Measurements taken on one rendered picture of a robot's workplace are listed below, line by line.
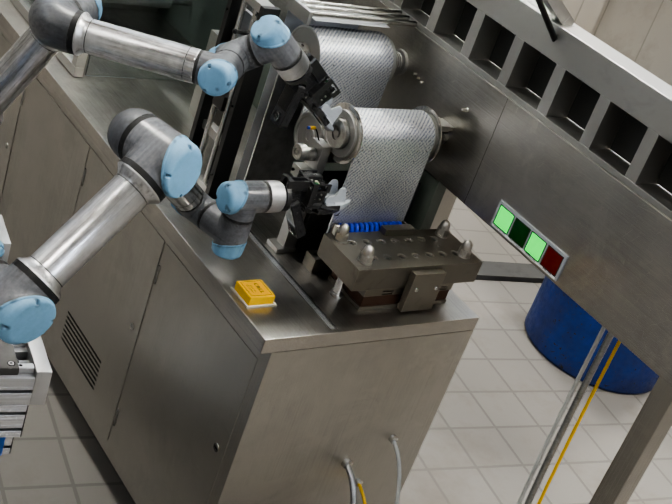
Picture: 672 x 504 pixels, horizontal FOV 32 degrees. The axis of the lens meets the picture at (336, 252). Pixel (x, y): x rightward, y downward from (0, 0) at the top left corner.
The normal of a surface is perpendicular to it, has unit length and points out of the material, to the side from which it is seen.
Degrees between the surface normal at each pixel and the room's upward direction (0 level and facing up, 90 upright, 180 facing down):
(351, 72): 92
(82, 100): 0
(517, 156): 90
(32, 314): 95
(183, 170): 85
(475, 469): 0
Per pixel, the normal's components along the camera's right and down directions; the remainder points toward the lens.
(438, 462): 0.31, -0.83
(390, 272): 0.52, 0.55
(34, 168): -0.79, 0.04
